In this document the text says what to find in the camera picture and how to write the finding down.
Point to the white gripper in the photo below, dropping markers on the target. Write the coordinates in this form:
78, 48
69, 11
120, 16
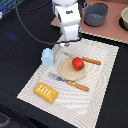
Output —
69, 19

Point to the white toy fish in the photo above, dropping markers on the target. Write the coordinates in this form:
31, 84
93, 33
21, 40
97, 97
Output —
64, 44

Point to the light blue toy house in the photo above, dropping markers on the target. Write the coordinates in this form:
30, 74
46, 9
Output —
47, 57

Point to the yellow toy bread loaf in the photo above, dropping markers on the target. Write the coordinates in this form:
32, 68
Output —
45, 92

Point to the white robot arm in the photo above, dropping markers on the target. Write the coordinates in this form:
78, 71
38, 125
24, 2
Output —
63, 3

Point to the large grey pot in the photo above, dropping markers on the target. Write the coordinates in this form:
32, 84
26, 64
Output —
95, 14

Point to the beige bowl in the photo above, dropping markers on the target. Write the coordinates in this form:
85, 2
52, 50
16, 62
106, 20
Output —
124, 16

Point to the round wooden plate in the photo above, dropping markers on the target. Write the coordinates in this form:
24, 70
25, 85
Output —
68, 72

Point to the beige woven placemat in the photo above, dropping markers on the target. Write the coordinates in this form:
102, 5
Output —
73, 107

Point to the knife with wooden handle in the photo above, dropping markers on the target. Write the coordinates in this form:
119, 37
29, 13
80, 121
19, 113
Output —
83, 58

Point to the fork with wooden handle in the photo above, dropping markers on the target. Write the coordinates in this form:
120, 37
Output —
58, 78

